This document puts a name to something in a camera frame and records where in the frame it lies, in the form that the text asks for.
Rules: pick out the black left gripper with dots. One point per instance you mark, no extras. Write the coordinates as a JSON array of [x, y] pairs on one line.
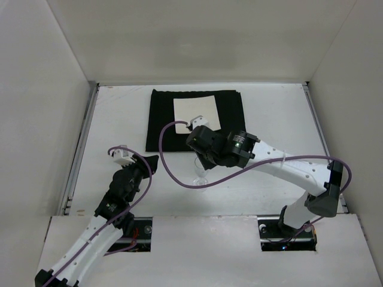
[[140, 164]]

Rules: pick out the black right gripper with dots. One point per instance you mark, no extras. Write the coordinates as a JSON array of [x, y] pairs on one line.
[[202, 152]]

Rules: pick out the clear wine glass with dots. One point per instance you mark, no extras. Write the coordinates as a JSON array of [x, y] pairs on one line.
[[201, 174]]

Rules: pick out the white square plate black rim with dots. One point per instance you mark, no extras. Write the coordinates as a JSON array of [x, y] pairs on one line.
[[189, 108]]

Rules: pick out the black cloth placemat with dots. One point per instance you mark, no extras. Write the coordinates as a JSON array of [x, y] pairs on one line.
[[229, 107]]

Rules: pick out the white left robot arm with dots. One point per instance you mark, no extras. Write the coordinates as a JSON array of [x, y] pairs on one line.
[[112, 220]]

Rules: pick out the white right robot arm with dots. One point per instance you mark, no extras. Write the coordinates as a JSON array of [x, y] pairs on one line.
[[321, 182]]

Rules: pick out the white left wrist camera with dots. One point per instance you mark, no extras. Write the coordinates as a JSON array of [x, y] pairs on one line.
[[121, 155]]

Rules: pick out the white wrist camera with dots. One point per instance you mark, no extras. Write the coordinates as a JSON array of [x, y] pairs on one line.
[[196, 122], [121, 155]]

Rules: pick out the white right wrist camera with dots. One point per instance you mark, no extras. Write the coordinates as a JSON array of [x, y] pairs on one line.
[[196, 122]]

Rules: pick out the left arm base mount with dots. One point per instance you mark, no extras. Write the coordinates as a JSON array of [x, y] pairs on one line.
[[137, 238]]

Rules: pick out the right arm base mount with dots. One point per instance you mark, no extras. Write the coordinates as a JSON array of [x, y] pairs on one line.
[[275, 236]]

